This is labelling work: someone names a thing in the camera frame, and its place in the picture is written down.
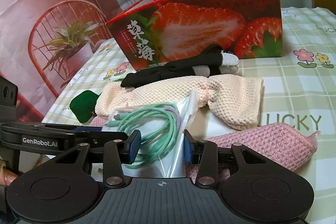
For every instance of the cream knitted cloth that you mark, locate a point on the cream knitted cloth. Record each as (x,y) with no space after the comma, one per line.
(231,98)

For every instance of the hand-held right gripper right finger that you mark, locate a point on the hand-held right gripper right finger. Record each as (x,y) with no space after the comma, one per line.
(187,148)

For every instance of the pink crocheted cloth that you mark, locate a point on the pink crocheted cloth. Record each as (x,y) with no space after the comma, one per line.
(275,142)

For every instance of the dark green pouch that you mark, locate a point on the dark green pouch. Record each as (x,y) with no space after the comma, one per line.
(84,106)

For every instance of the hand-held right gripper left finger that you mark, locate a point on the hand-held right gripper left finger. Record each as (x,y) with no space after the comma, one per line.
(134,145)

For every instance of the person's left hand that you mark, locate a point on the person's left hand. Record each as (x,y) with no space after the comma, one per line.
(8,176)

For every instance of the red strawberry print box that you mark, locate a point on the red strawberry print box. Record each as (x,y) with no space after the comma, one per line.
(197,22)

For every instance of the green checked tablecloth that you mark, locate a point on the green checked tablecloth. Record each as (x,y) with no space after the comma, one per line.
(288,95)

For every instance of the black glove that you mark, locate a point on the black glove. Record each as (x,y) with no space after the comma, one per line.
(168,71)

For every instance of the white flat item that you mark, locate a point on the white flat item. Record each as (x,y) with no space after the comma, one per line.
(212,124)

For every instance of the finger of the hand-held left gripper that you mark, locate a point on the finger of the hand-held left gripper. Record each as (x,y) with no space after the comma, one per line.
(105,136)

